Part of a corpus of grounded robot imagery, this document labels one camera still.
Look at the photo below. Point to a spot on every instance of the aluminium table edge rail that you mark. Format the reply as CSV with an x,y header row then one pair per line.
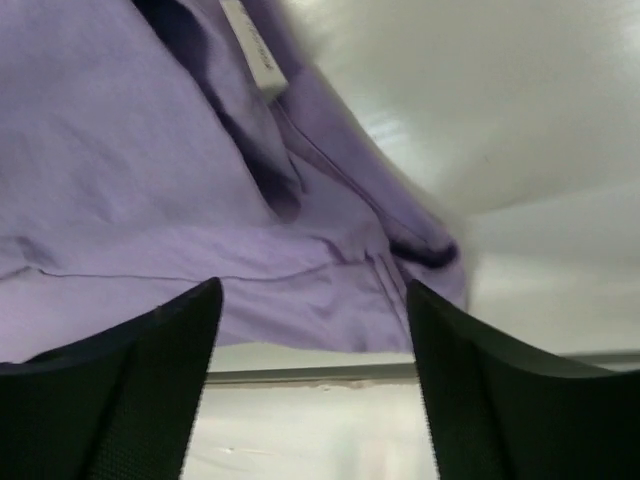
x,y
379,372

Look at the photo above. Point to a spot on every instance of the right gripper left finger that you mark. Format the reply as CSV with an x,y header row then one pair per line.
x,y
120,404

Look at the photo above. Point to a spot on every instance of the lavender t shirt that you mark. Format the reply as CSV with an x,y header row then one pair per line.
x,y
147,146

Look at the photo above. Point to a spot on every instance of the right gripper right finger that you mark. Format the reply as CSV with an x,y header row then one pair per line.
x,y
498,408

